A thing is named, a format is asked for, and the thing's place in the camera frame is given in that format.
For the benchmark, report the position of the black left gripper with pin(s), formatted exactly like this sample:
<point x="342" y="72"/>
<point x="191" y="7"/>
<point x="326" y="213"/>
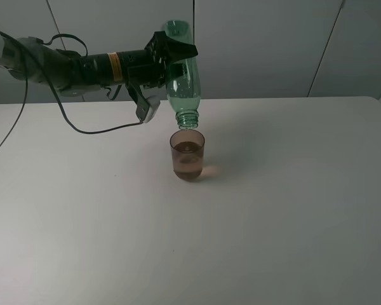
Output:
<point x="147" y="67"/>

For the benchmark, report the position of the green transparent plastic bottle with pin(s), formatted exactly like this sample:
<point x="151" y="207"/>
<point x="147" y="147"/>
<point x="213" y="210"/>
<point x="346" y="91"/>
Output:
<point x="184" y="87"/>

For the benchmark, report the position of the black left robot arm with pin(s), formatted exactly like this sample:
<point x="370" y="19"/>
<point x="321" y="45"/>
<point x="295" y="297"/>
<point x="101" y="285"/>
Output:
<point x="73" y="74"/>

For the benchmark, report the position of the pink translucent cup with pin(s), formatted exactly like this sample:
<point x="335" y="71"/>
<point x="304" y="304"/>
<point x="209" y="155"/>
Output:
<point x="187" y="153"/>

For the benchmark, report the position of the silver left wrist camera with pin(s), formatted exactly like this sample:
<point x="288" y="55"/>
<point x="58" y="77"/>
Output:
<point x="146" y="106"/>

